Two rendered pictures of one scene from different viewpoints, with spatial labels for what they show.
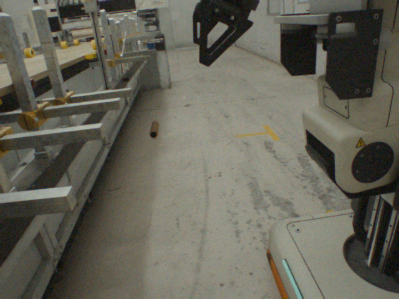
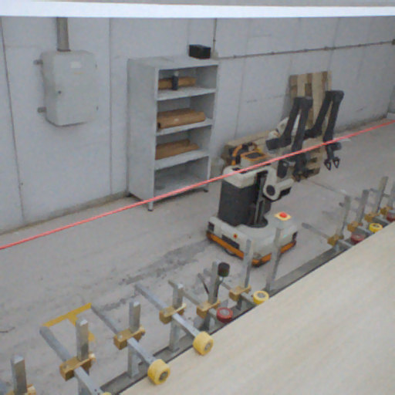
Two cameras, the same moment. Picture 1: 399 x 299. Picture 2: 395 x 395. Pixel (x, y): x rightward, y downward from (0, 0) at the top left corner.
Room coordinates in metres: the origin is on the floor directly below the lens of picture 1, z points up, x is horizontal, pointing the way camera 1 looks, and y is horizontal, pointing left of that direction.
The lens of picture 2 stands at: (3.69, 1.87, 2.41)
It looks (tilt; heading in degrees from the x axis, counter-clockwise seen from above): 27 degrees down; 227
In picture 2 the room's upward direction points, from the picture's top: 5 degrees clockwise
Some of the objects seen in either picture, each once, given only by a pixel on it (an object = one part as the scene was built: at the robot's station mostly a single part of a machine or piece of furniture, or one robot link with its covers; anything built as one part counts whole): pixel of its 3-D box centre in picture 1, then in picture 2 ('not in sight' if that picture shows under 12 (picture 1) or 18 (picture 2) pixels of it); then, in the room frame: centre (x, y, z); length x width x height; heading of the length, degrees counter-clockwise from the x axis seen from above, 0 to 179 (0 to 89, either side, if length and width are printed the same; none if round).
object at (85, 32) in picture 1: (110, 29); not in sight; (4.91, 1.25, 1.05); 1.43 x 0.12 x 0.12; 93
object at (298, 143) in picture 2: not in sight; (301, 126); (0.87, -0.12, 1.40); 0.11 x 0.06 x 0.43; 2
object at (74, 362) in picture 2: not in sight; (78, 364); (3.10, 0.61, 0.95); 0.14 x 0.06 x 0.05; 3
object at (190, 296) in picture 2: (128, 54); (196, 301); (2.37, 0.50, 0.84); 0.43 x 0.03 x 0.04; 93
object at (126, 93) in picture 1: (78, 99); (328, 237); (1.12, 0.47, 0.81); 0.43 x 0.03 x 0.04; 93
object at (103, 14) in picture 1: (109, 47); (245, 274); (2.08, 0.56, 0.93); 0.04 x 0.04 x 0.48; 3
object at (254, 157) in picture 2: not in sight; (253, 160); (0.68, -0.70, 0.87); 0.23 x 0.15 x 0.11; 3
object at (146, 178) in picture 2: not in sight; (172, 131); (0.69, -1.91, 0.78); 0.90 x 0.45 x 1.55; 3
